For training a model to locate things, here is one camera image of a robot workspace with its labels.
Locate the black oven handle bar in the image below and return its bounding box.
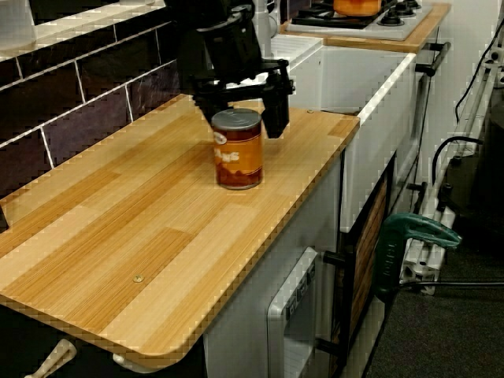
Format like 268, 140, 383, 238
415, 41, 452, 78

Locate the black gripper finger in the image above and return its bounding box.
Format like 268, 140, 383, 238
261, 74, 292, 139
191, 94, 230, 124

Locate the green clamp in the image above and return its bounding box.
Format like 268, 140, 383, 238
372, 212, 462, 302

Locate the white toy faucet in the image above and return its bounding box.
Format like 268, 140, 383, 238
251, 0, 283, 56

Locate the black stove grate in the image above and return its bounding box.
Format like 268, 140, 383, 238
291, 0, 398, 29

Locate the white canister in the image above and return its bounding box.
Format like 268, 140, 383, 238
0, 0, 37, 45

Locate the dark tile backsplash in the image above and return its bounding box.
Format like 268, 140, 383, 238
0, 19, 186, 198

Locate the grey stove plate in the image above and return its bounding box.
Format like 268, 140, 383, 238
285, 0, 434, 43

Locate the white curved bracket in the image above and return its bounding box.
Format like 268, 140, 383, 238
112, 352, 158, 375

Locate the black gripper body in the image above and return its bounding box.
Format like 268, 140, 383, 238
187, 13, 297, 104

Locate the white kitchen cabinet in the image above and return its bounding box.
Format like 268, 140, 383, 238
202, 155, 343, 378

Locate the orange beans can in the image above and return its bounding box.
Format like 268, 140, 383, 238
211, 108, 264, 191

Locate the thick black cable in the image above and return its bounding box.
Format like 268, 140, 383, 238
431, 135, 485, 198

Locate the black framed slatted door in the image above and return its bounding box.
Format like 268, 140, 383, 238
314, 157, 397, 375

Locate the cream shelf board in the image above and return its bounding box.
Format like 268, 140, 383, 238
0, 0, 186, 60

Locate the white toy sink unit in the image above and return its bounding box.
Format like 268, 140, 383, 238
271, 33, 418, 233

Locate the orange pot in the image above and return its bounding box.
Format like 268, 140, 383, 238
332, 0, 383, 17

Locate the thin black cable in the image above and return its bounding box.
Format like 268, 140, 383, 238
454, 0, 504, 123

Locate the aluminium frame rail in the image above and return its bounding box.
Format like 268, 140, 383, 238
399, 46, 504, 296

